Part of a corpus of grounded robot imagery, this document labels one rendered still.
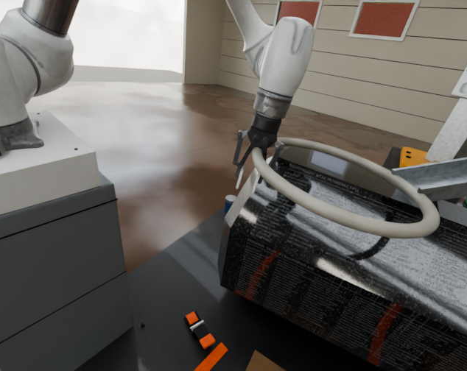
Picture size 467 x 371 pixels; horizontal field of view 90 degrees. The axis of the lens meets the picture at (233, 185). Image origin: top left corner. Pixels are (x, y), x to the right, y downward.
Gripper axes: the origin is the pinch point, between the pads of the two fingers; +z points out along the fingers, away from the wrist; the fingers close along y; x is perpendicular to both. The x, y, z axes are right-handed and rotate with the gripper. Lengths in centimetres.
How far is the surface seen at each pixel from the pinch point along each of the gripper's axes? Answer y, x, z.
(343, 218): 19.1, -24.3, -10.4
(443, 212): 62, 9, -5
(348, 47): 146, 653, -110
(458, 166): 61, 15, -19
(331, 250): 33.4, -0.2, 15.7
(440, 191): 50, 1, -13
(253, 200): 4.4, 15.2, 15.5
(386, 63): 233, 604, -94
